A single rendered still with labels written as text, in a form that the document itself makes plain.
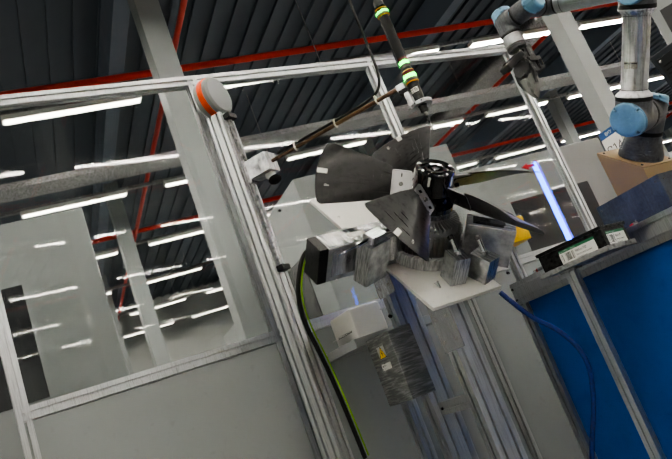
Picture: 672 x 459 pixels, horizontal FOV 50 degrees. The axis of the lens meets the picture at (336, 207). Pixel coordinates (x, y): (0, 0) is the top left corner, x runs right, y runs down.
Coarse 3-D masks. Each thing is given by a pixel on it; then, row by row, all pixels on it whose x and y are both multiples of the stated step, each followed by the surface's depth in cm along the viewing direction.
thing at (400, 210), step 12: (396, 192) 199; (408, 192) 203; (372, 204) 190; (384, 204) 193; (396, 204) 195; (408, 204) 199; (420, 204) 204; (384, 216) 189; (396, 216) 192; (408, 216) 195; (420, 216) 201; (396, 228) 189; (408, 228) 192; (420, 228) 197; (408, 240) 189; (420, 240) 193; (420, 252) 189
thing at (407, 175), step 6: (396, 174) 217; (402, 174) 217; (408, 174) 217; (396, 180) 217; (402, 180) 217; (408, 180) 217; (396, 186) 217; (402, 186) 217; (408, 186) 217; (390, 192) 216
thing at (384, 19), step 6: (384, 18) 235; (384, 24) 235; (390, 24) 234; (384, 30) 236; (390, 30) 234; (390, 36) 233; (396, 36) 233; (390, 42) 234; (396, 42) 233; (396, 48) 232; (402, 48) 232; (396, 54) 232; (402, 54) 231; (408, 66) 230; (402, 72) 232
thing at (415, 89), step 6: (378, 0) 237; (378, 6) 240; (408, 84) 230; (414, 84) 228; (414, 90) 228; (420, 90) 228; (414, 96) 228; (420, 96) 228; (420, 108) 228; (426, 108) 227
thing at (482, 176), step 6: (474, 174) 220; (480, 174) 222; (486, 174) 223; (492, 174) 224; (498, 174) 226; (504, 174) 228; (510, 174) 231; (468, 180) 226; (474, 180) 228; (480, 180) 231; (486, 180) 235
